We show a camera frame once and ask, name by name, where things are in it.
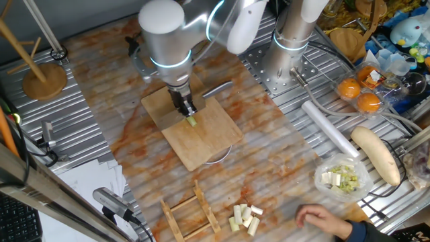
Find orange rod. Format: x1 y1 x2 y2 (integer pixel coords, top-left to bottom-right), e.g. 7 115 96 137
0 106 20 158

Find black camera cable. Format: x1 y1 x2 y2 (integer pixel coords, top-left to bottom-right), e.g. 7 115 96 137
129 214 155 242

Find clear plastic bag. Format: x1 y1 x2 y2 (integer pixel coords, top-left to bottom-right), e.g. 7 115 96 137
314 153 374 203

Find clear plastic clamshell box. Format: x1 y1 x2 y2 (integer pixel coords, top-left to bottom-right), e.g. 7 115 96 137
334 60 392 119

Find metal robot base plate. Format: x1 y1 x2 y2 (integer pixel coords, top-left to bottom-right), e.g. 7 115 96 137
244 42 319 95

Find dark glass bowl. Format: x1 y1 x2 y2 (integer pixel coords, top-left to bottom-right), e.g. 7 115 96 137
401 71 428 96

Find small wooden stand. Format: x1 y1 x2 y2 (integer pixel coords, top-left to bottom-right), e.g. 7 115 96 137
355 0 388 18

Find black keyboard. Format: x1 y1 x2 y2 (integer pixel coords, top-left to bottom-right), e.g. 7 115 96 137
0 193 44 242

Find wooden knife rack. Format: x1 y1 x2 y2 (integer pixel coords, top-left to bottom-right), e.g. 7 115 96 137
160 179 222 242

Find person's right hand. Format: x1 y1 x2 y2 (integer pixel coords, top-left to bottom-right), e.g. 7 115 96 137
295 204 353 240

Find wooden mug tree stand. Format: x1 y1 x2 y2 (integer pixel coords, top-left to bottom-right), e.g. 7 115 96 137
0 0 68 101

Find metal frame bar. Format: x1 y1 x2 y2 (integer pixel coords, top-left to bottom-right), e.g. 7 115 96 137
0 143 135 242

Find blue plush toy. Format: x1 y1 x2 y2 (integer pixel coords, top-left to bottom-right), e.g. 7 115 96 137
389 17 423 48

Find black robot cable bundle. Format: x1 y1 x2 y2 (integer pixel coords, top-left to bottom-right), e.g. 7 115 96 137
307 39 357 70

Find orange fruit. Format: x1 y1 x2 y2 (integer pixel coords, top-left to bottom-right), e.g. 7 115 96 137
337 77 362 100
356 92 382 114
356 65 380 85

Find wrist camera with grey bracket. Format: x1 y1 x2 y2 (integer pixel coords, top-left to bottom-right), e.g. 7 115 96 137
124 35 159 83

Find clear plastic measuring cup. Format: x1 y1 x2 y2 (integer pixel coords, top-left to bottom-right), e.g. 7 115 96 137
376 48 418 77

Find plastic bag with vegetables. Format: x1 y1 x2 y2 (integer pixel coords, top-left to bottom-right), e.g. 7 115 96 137
402 140 430 192

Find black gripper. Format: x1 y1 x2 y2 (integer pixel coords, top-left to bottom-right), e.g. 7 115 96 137
167 87 198 118

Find white daikon radish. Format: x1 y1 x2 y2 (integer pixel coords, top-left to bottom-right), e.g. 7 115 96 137
350 126 402 187

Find wooden cutting board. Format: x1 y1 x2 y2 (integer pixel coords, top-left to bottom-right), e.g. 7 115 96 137
140 72 245 172

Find white paper sheets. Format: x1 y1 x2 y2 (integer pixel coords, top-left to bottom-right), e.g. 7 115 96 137
38 157 139 242

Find green yellow toy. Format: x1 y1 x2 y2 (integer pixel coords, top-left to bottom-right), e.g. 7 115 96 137
408 46 426 64

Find thin steel knife blade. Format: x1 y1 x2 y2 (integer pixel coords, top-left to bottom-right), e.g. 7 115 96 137
157 80 234 131

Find orange marble pattern mat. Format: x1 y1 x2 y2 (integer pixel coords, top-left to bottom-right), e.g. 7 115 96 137
62 1 374 242

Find grey robot hose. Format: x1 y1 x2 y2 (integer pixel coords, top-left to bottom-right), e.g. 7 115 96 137
290 66 423 132

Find small grey webcam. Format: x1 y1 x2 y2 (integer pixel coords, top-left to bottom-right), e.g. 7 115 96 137
36 120 58 151

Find black power cable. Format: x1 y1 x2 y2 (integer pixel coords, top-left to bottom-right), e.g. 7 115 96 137
357 138 408 221

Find white plastic wrap roll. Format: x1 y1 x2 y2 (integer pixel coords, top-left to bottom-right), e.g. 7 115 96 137
301 99 361 159

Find silver depth camera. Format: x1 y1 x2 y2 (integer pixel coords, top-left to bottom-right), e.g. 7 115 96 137
92 187 135 223

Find white metal pole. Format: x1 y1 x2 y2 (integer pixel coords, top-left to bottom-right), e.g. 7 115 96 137
21 0 69 62

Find aluminium profile rail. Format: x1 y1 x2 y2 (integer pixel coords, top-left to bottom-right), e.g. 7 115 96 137
398 124 430 155

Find glass jar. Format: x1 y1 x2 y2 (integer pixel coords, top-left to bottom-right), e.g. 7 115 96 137
322 0 341 18

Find thin black cable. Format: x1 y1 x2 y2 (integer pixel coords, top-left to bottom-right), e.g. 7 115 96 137
12 114 32 188

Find round wooden board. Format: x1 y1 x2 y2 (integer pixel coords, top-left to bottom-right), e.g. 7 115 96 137
329 27 368 63

